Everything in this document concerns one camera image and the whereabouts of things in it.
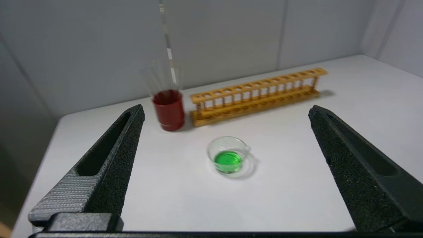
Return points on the clear glass beaker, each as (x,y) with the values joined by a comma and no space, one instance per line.
(228,158)

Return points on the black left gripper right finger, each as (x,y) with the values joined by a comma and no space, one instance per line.
(370,178)

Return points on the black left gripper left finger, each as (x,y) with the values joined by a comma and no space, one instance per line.
(99,178)

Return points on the wooden test tube rack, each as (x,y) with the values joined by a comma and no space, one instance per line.
(257,99)

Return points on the red plastic cup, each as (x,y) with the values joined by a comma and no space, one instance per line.
(169,110)

